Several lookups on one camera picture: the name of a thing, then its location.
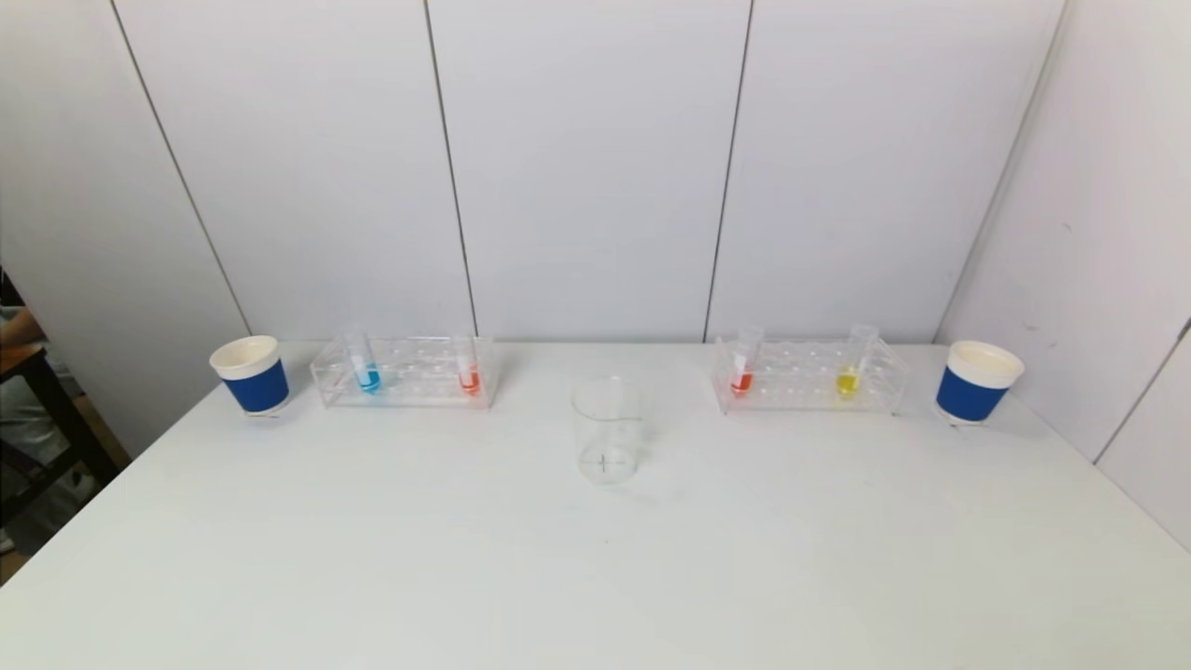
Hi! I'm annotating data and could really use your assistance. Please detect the graduated clear plastic test tube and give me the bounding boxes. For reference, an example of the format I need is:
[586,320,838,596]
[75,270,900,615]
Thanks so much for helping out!
[729,326,766,396]

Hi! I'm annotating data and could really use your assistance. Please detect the clear glass beaker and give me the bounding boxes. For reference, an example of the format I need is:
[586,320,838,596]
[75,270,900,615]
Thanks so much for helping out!
[571,376,645,487]

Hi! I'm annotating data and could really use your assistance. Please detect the test tube with red pigment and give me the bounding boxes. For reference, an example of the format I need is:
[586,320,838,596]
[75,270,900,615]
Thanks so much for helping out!
[454,330,483,396]

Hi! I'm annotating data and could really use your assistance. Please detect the clear acrylic test tube rack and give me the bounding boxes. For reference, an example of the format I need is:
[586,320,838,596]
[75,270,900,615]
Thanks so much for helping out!
[712,337,911,417]
[310,335,496,410]

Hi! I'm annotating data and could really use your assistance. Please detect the test tube with blue pigment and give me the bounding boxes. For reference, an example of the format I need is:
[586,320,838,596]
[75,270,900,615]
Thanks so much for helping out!
[346,326,382,395]

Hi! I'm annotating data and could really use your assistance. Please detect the test tube with yellow pigment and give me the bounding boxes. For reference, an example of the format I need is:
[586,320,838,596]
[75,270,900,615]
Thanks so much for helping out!
[835,324,880,399]

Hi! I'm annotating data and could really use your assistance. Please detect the blue white paper cup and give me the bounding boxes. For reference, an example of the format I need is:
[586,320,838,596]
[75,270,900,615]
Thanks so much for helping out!
[935,340,1026,427]
[209,335,291,417]

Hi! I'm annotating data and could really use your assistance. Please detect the black framed wooden table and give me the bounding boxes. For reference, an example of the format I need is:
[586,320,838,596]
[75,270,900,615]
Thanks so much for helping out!
[0,342,122,531]

